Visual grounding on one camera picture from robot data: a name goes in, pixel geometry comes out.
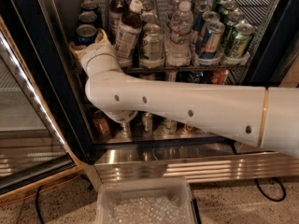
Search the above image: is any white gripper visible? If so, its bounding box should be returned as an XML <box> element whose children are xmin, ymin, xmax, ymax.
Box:
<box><xmin>68</xmin><ymin>29</ymin><xmax>122</xmax><ymax>77</ymax></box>

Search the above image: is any blue pepsi can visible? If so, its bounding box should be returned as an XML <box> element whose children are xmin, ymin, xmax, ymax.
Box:
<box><xmin>80</xmin><ymin>0</ymin><xmax>100</xmax><ymax>16</ymax></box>
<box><xmin>78</xmin><ymin>11</ymin><xmax>101</xmax><ymax>28</ymax></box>
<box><xmin>76</xmin><ymin>24</ymin><xmax>97</xmax><ymax>45</ymax></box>

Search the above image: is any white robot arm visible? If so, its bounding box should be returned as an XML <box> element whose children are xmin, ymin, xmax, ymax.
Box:
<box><xmin>69</xmin><ymin>31</ymin><xmax>299</xmax><ymax>158</ymax></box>

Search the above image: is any white can middle shelf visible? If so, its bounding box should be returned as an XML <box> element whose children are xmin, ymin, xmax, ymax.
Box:
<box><xmin>139</xmin><ymin>74</ymin><xmax>156</xmax><ymax>80</ymax></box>

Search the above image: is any white can shelf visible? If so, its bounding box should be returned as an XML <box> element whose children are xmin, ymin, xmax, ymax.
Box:
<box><xmin>163</xmin><ymin>119</ymin><xmax>177</xmax><ymax>134</ymax></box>
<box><xmin>139</xmin><ymin>74</ymin><xmax>156</xmax><ymax>80</ymax></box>

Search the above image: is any front white green soda can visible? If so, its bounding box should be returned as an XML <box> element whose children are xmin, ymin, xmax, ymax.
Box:
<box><xmin>140</xmin><ymin>23</ymin><xmax>163</xmax><ymax>61</ymax></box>

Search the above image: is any white green soda can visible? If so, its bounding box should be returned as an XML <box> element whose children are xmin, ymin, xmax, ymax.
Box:
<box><xmin>142</xmin><ymin>1</ymin><xmax>154</xmax><ymax>12</ymax></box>
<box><xmin>140</xmin><ymin>23</ymin><xmax>163</xmax><ymax>61</ymax></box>
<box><xmin>140</xmin><ymin>13</ymin><xmax>158</xmax><ymax>26</ymax></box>

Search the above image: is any middle white green soda can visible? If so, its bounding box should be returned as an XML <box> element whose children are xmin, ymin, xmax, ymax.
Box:
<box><xmin>140</xmin><ymin>13</ymin><xmax>158</xmax><ymax>26</ymax></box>

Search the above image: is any rear white green soda can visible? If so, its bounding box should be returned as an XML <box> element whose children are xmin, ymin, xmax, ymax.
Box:
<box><xmin>142</xmin><ymin>1</ymin><xmax>154</xmax><ymax>12</ymax></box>

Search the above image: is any orange can bottom shelf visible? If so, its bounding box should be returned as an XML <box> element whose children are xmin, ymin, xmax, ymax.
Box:
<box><xmin>93</xmin><ymin>110</ymin><xmax>111</xmax><ymax>136</ymax></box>

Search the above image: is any clear bottle middle shelf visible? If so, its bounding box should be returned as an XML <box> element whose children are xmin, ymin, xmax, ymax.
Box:
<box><xmin>165</xmin><ymin>72</ymin><xmax>177</xmax><ymax>82</ymax></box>

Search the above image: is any silver can bottom shelf left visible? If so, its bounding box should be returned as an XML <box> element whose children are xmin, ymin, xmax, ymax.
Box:
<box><xmin>121</xmin><ymin>122</ymin><xmax>131</xmax><ymax>136</ymax></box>

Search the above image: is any silver can shelf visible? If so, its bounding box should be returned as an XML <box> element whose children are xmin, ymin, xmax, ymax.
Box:
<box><xmin>142</xmin><ymin>112</ymin><xmax>153</xmax><ymax>134</ymax></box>
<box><xmin>121</xmin><ymin>122</ymin><xmax>131</xmax><ymax>136</ymax></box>

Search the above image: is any silver can bottom shelf centre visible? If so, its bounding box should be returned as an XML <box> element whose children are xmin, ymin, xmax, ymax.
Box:
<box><xmin>142</xmin><ymin>112</ymin><xmax>153</xmax><ymax>134</ymax></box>

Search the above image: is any dark blue can middle shelf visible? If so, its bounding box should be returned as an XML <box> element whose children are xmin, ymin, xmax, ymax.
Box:
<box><xmin>182</xmin><ymin>71</ymin><xmax>204</xmax><ymax>83</ymax></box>

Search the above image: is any white can bottom shelf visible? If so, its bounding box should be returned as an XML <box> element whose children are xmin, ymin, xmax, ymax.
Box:
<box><xmin>163</xmin><ymin>119</ymin><xmax>177</xmax><ymax>134</ymax></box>

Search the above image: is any open glass fridge door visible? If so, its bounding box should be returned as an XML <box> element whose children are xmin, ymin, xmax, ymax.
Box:
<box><xmin>0</xmin><ymin>17</ymin><xmax>87</xmax><ymax>200</ymax></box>

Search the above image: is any front red bull can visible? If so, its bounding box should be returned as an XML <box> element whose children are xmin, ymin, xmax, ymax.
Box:
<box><xmin>199</xmin><ymin>21</ymin><xmax>225</xmax><ymax>59</ymax></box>

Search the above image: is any tan can bottom shelf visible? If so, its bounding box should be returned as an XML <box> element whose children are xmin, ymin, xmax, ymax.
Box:
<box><xmin>183</xmin><ymin>124</ymin><xmax>196</xmax><ymax>133</ymax></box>

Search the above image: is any red orange can middle shelf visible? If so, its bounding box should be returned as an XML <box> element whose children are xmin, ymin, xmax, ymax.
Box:
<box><xmin>206</xmin><ymin>70</ymin><xmax>229</xmax><ymax>85</ymax></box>

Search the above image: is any stainless steel fridge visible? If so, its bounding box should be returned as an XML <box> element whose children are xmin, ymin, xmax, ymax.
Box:
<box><xmin>1</xmin><ymin>0</ymin><xmax>299</xmax><ymax>185</ymax></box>

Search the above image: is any front iced tea bottle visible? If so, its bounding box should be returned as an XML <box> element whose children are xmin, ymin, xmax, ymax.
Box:
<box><xmin>114</xmin><ymin>0</ymin><xmax>142</xmax><ymax>59</ymax></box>

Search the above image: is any iced tea bottle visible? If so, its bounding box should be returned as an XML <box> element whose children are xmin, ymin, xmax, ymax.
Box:
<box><xmin>114</xmin><ymin>0</ymin><xmax>142</xmax><ymax>59</ymax></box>
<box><xmin>109</xmin><ymin>0</ymin><xmax>128</xmax><ymax>40</ymax></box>

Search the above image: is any rear iced tea bottle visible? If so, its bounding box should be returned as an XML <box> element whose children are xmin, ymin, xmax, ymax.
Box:
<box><xmin>109</xmin><ymin>0</ymin><xmax>128</xmax><ymax>40</ymax></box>

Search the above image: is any front clear water bottle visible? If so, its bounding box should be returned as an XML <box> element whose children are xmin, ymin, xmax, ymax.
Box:
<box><xmin>165</xmin><ymin>1</ymin><xmax>193</xmax><ymax>66</ymax></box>

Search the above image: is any clear water bottle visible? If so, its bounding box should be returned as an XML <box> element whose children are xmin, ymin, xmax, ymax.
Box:
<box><xmin>165</xmin><ymin>1</ymin><xmax>193</xmax><ymax>66</ymax></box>
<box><xmin>166</xmin><ymin>0</ymin><xmax>182</xmax><ymax>19</ymax></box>

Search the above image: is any rear clear water bottle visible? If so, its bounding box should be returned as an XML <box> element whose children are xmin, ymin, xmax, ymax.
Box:
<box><xmin>166</xmin><ymin>0</ymin><xmax>182</xmax><ymax>19</ymax></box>

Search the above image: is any clear plastic bin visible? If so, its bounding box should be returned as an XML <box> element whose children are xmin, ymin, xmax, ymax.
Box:
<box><xmin>94</xmin><ymin>178</ymin><xmax>200</xmax><ymax>224</ymax></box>

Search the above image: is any orange cable on floor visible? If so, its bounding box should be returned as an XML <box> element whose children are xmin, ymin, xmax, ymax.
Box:
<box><xmin>0</xmin><ymin>173</ymin><xmax>82</xmax><ymax>207</ymax></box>

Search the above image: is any black cable on floor left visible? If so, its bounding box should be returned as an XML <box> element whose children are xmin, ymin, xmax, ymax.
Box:
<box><xmin>35</xmin><ymin>185</ymin><xmax>45</xmax><ymax>224</ymax></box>

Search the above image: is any black power cable right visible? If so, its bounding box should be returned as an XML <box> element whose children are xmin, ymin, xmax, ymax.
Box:
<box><xmin>253</xmin><ymin>176</ymin><xmax>287</xmax><ymax>203</ymax></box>

